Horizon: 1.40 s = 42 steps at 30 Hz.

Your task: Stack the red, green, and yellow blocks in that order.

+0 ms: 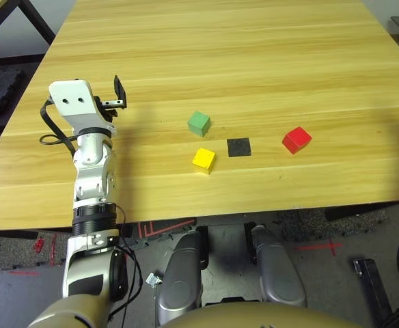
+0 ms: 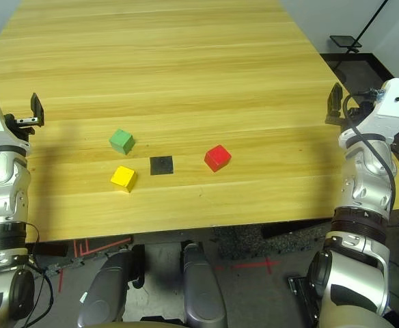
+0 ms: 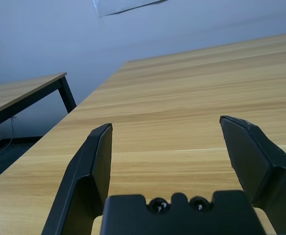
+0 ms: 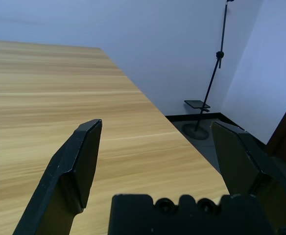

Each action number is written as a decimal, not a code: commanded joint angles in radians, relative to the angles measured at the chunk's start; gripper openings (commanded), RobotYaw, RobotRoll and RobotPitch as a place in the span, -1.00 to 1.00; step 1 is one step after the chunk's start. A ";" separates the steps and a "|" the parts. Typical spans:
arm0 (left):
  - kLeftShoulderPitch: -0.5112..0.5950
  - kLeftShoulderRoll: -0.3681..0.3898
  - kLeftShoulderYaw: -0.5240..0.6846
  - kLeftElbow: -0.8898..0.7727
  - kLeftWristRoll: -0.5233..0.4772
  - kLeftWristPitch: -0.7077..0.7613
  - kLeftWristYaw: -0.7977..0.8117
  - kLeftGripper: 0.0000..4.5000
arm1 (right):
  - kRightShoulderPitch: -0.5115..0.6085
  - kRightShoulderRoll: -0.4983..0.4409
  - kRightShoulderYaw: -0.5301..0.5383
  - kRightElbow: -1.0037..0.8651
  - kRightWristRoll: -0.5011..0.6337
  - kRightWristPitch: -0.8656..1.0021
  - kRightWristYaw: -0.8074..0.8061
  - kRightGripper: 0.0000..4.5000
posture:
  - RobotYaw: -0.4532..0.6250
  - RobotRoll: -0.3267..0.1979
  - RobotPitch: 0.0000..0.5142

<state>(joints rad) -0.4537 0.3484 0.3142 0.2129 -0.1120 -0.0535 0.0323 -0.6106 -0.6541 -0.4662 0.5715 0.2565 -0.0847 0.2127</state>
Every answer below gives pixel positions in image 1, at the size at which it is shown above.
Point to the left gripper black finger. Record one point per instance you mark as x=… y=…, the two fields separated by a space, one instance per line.
x=121 y=95

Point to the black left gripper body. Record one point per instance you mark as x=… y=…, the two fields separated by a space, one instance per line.
x=109 y=108

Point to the green wooden block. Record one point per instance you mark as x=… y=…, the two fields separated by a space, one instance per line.
x=199 y=123

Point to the yellow wooden block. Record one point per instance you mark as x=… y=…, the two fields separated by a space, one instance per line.
x=203 y=159

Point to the red wooden block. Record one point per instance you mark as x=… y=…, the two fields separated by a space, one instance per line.
x=296 y=139

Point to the robot's silver left arm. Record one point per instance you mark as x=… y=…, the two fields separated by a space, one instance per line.
x=90 y=171

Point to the black square pad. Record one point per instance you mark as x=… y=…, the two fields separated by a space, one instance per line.
x=239 y=147

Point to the small red object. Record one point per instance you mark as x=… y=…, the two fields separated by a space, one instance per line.
x=39 y=245

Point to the speckled foam mat piece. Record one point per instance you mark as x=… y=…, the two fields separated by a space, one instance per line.
x=322 y=223
x=15 y=249

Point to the small silver tag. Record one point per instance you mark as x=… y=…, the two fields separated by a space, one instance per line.
x=152 y=279

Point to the robot's grey left leg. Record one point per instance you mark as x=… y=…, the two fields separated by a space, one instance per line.
x=180 y=273

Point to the robot's grey leg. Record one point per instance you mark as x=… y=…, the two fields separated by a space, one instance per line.
x=278 y=266
x=180 y=273

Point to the robot's grey right leg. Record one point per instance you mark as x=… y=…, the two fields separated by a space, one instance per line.
x=278 y=266

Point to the tan robot torso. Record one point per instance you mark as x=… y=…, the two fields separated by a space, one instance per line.
x=261 y=316

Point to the black metal floor bar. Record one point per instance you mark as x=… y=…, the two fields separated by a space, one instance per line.
x=372 y=290

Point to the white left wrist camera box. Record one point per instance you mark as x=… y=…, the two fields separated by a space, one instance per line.
x=73 y=99

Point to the black metal table frame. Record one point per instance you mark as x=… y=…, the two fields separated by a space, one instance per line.
x=37 y=20

